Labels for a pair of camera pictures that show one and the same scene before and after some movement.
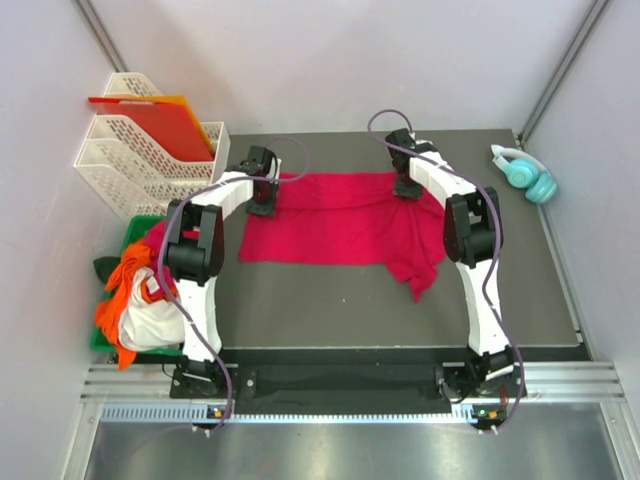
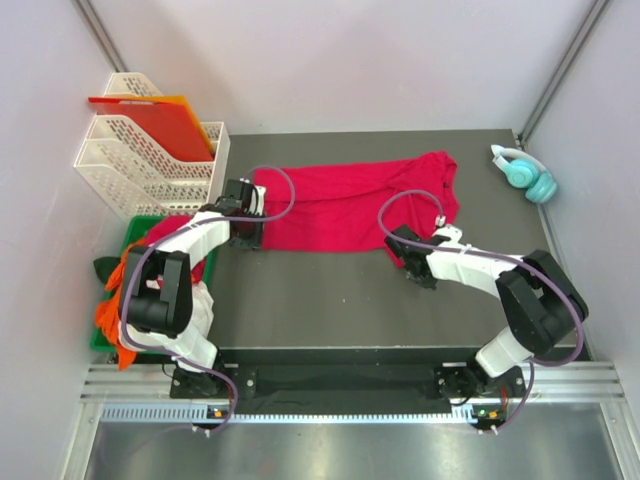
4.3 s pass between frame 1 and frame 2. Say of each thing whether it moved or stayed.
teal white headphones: stayed
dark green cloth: stayed
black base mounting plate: stayed
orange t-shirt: stayed
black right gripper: moved
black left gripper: moved
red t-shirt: moved
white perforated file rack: stayed
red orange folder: stayed
